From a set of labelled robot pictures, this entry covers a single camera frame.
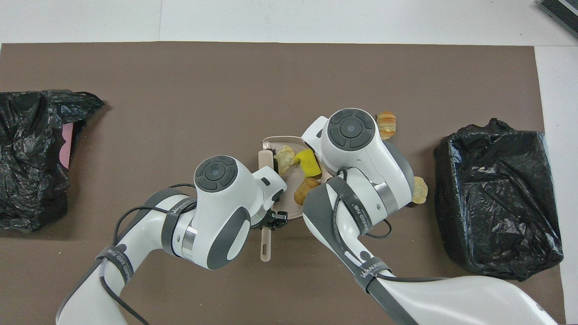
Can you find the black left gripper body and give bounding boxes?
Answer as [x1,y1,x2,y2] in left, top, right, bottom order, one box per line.
[251,210,288,230]

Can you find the beige hand brush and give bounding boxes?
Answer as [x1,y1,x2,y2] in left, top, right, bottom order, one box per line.
[257,150,276,263]

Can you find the beige plastic dustpan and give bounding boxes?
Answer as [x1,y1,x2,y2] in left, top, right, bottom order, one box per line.
[262,135,328,220]

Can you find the brown bread roll toy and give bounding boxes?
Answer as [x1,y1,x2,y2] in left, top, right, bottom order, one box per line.
[294,177,322,206]

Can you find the ridged pastry piece toy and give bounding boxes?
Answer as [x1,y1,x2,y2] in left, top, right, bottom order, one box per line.
[275,145,296,176]

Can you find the notched yellow sponge piece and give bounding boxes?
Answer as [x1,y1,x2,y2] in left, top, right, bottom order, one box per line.
[294,150,322,177]

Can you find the striped croissant toy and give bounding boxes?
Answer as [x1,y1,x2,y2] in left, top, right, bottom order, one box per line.
[377,111,397,140]

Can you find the pale dumpling toy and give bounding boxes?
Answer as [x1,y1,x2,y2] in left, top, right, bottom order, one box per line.
[412,176,429,204]

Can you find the black bag lined bin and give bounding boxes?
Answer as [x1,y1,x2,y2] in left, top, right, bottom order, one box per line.
[433,118,564,282]

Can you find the black bag over pink bin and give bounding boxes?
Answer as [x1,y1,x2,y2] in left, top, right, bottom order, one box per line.
[0,89,105,232]

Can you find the brown table mat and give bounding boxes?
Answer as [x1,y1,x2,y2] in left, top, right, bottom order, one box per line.
[0,42,566,325]

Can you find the grey ribbed device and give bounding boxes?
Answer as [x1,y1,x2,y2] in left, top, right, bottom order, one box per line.
[539,0,578,39]

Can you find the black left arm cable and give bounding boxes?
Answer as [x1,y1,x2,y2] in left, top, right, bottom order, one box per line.
[99,183,199,325]

